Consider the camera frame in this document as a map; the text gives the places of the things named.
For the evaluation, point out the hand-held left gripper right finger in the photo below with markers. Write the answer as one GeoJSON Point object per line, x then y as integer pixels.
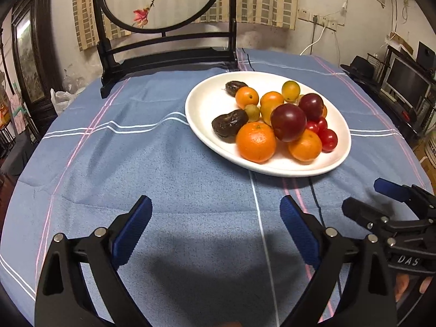
{"type": "Point", "coordinates": [299, 228]}

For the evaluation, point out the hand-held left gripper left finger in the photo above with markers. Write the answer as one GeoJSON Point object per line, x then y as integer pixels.
{"type": "Point", "coordinates": [134, 231]}

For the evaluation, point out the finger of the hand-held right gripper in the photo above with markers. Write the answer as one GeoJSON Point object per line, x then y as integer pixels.
{"type": "Point", "coordinates": [388, 187]}
{"type": "Point", "coordinates": [361, 211]}

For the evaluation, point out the red cherry tomato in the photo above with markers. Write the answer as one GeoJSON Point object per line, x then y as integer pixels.
{"type": "Point", "coordinates": [328, 139]}
{"type": "Point", "coordinates": [322, 122]}
{"type": "Point", "coordinates": [311, 127]}

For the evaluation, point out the large dimpled orange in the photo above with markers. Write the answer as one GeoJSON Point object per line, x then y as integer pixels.
{"type": "Point", "coordinates": [256, 142]}

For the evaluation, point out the dark red plum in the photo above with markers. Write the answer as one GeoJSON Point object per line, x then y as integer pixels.
{"type": "Point", "coordinates": [289, 122]}
{"type": "Point", "coordinates": [311, 104]}

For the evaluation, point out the dark brown water chestnut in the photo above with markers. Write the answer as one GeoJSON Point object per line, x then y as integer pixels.
{"type": "Point", "coordinates": [236, 88]}
{"type": "Point", "coordinates": [228, 124]}

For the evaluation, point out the small yellow fruit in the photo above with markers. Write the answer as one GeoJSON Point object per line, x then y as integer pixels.
{"type": "Point", "coordinates": [290, 90]}

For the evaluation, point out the smooth orange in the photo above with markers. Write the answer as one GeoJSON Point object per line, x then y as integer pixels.
{"type": "Point", "coordinates": [305, 146]}
{"type": "Point", "coordinates": [246, 96]}

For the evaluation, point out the white oval plate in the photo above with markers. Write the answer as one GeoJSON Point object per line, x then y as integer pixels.
{"type": "Point", "coordinates": [207, 105]}

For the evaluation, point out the person's right hand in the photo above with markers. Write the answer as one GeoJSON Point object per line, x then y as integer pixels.
{"type": "Point", "coordinates": [402, 286]}

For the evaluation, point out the blue striped tablecloth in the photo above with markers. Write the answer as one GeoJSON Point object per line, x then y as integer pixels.
{"type": "Point", "coordinates": [136, 163]}

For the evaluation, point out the yellowish small orange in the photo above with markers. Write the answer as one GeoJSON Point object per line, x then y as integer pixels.
{"type": "Point", "coordinates": [324, 110]}

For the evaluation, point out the computer monitor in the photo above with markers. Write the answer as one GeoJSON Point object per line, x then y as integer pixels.
{"type": "Point", "coordinates": [405, 78]}

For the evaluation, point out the black computer desk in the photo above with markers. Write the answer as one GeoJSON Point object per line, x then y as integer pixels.
{"type": "Point", "coordinates": [389, 64]}

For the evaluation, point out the black hat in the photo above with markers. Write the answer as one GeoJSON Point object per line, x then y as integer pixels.
{"type": "Point", "coordinates": [361, 66]}

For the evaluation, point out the small green fruit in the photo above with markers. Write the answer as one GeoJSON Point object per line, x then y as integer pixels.
{"type": "Point", "coordinates": [252, 112]}

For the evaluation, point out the black speaker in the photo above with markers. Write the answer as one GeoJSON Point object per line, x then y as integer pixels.
{"type": "Point", "coordinates": [425, 56]}

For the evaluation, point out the tan cardboard piece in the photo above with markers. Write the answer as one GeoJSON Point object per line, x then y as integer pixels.
{"type": "Point", "coordinates": [402, 42]}

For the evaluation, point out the white plastic bag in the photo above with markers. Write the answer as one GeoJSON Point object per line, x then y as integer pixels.
{"type": "Point", "coordinates": [61, 98]}

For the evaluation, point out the dark wooden framed painting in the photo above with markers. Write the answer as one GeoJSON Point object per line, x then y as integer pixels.
{"type": "Point", "coordinates": [25, 51]}

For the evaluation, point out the black round painted table screen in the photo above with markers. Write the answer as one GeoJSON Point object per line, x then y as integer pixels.
{"type": "Point", "coordinates": [163, 0]}

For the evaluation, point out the white wall sockets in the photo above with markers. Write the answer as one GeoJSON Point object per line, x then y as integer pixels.
{"type": "Point", "coordinates": [305, 13]}

